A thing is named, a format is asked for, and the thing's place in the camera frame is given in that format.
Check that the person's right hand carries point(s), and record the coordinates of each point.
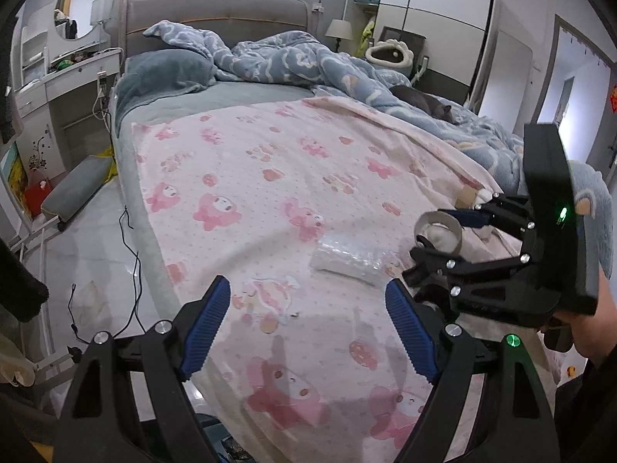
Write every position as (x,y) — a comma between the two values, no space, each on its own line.
(597,333)

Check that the brown tape roll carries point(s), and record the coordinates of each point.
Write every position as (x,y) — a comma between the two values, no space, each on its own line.
(465,197)

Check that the blue-grey plush cloth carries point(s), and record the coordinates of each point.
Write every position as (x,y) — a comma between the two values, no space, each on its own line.
(588,188)

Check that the large white balled sock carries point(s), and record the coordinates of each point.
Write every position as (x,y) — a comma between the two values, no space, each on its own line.
(441,237)

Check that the white dressing table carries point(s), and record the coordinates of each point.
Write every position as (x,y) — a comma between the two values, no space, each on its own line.
(58,87)

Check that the person's right forearm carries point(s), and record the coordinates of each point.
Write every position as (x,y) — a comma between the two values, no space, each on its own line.
(588,410)

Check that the grey upholstered headboard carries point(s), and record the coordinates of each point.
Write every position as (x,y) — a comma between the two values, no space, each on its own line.
(217,9)

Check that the blue patterned duvet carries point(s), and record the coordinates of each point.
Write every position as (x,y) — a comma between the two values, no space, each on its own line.
(313,62)

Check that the yellow and green poster board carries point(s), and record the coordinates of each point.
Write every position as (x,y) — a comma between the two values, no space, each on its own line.
(14,173)

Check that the grey-green pillow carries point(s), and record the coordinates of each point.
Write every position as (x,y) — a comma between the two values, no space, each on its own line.
(164,72)

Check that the cream flower-shaped cat bed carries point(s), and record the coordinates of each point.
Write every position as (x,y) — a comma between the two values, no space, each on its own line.
(388,53)

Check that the grey cat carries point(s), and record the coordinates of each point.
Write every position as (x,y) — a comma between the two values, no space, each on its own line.
(424,101)

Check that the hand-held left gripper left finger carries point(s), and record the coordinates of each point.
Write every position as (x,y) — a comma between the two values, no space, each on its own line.
(207,328)

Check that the white shade table lamp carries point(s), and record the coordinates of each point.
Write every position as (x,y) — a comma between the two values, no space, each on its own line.
(101,9)

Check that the beige shade bedside lamp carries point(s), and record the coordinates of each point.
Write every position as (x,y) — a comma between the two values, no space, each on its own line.
(337,29)

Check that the black fleece coat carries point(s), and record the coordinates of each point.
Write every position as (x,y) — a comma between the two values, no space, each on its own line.
(19,289)

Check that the round wall mirror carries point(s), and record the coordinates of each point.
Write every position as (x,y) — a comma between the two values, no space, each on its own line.
(82,2)

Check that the grey padded bench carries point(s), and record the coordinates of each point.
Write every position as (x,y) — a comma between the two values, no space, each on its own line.
(79,185)

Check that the white and black wardrobe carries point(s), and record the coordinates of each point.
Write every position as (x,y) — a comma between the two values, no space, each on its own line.
(434,9)

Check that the grey door frame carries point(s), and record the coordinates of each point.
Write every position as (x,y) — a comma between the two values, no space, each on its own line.
(554,58)

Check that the green plush toy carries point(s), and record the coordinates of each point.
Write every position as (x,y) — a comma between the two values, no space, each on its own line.
(369,33)

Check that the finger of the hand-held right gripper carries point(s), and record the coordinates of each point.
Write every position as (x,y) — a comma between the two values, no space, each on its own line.
(434,265)
(475,219)

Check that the pink printed blanket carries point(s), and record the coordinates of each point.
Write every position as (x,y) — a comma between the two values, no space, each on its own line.
(289,178)

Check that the white power strip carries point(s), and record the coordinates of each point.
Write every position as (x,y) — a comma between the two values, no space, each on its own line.
(102,79)

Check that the black chair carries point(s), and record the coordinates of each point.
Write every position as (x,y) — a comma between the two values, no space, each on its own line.
(402,33)

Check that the red box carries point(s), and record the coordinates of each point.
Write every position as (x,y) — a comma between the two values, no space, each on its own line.
(33,197)

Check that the small white sock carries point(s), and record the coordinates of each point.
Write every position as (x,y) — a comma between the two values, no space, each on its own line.
(482,196)

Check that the yellow cloth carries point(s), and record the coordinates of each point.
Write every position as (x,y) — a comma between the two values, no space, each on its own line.
(107,161)

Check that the clear bubble wrap packet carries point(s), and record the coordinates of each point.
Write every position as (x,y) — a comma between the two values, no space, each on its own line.
(347,263)

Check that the white clothes rack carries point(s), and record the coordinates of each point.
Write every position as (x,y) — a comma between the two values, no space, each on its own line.
(29,251)

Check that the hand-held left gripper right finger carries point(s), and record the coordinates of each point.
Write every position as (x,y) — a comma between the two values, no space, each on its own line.
(409,333)

